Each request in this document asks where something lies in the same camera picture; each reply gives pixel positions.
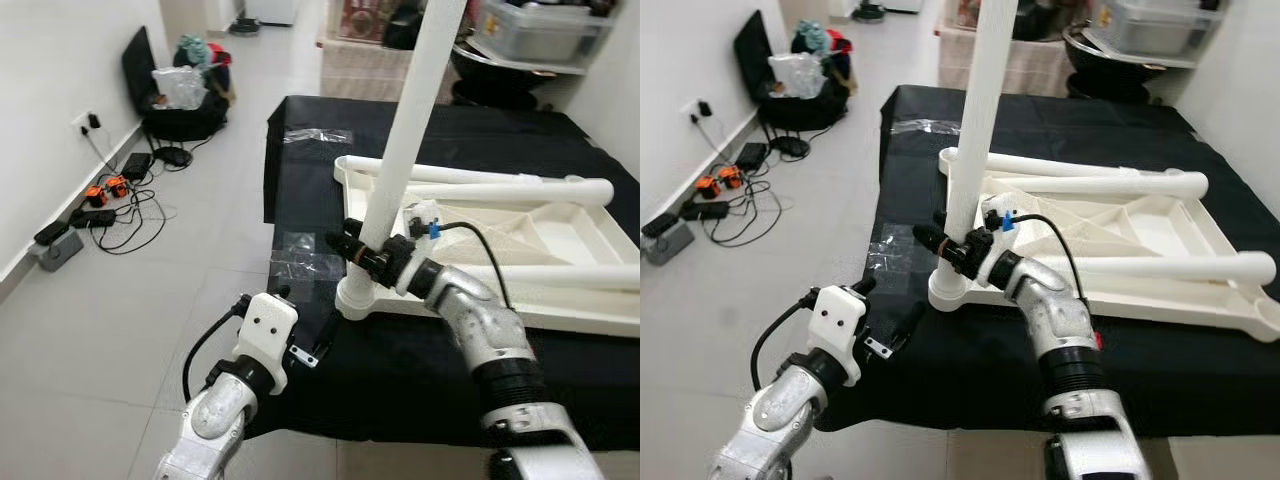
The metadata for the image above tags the white plastic table top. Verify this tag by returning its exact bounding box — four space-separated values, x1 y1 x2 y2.
928 145 1280 344
332 155 640 338

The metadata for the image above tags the clear plastic bag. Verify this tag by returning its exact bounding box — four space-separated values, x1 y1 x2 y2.
152 65 211 111
768 52 829 101

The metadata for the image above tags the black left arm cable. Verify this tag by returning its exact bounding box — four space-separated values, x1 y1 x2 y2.
183 295 251 401
750 288 816 393

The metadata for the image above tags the black floor cable tangle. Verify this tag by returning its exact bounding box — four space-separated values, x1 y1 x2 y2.
695 118 786 246
85 130 171 256

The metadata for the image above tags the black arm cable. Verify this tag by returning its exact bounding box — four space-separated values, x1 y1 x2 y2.
1012 213 1091 301
750 288 816 393
435 222 516 311
183 295 251 401

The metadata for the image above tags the beige striped cloth cover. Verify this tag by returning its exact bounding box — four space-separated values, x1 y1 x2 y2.
938 25 1076 98
320 38 461 103

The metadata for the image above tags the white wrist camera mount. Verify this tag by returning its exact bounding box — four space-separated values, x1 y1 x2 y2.
398 200 444 299
235 292 300 393
980 195 1026 291
803 283 864 386

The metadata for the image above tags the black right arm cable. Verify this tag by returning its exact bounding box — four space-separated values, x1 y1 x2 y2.
1012 213 1091 301
435 222 516 311

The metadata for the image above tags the black fabric bag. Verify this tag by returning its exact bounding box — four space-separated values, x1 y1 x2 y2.
733 10 859 131
122 27 236 141

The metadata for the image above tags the grey flat box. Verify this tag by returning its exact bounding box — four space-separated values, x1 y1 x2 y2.
35 232 84 273
645 222 696 266

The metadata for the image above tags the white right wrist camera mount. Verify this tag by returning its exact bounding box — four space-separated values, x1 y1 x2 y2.
398 200 444 299
980 195 1026 291

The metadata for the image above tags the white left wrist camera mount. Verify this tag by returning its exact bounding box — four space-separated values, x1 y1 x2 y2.
803 283 864 386
235 292 300 393

